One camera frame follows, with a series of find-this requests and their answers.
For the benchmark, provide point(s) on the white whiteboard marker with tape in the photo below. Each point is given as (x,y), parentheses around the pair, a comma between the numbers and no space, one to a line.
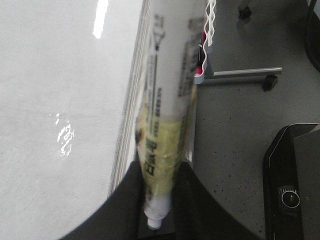
(174,31)

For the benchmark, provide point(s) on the white whiteboard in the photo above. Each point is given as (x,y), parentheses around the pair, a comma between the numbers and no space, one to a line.
(70,77)

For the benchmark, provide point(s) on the white wire marker tray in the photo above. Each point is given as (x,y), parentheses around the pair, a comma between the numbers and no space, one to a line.
(209,30)

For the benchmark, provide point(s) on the black caster wheel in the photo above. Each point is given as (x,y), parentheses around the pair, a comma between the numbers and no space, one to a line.
(269,83)

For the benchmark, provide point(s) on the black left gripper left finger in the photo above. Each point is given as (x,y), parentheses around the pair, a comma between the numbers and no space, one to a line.
(118,217)

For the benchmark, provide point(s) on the red marker in basket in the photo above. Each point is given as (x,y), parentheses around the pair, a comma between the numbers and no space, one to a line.
(201,56)

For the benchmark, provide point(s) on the black robot base unit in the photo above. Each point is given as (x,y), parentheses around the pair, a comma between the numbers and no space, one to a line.
(282,201)

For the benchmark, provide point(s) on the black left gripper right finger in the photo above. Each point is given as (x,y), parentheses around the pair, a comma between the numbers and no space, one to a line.
(198,216)

